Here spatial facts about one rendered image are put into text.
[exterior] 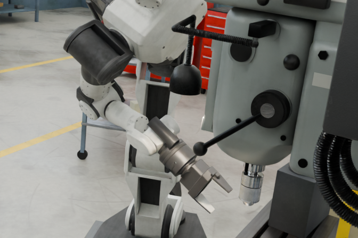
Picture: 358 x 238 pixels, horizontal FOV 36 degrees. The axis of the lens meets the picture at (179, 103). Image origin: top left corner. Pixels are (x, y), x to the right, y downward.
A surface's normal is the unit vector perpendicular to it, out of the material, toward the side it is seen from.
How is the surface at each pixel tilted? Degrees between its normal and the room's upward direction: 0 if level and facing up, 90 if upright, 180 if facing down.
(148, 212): 27
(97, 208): 0
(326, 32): 90
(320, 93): 90
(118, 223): 0
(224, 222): 0
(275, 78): 90
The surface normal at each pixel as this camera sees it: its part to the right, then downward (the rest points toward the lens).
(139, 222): -0.18, 0.48
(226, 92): -0.71, 0.13
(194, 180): -0.59, 0.34
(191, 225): 0.11, -0.95
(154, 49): 0.07, 0.92
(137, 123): 0.68, 0.34
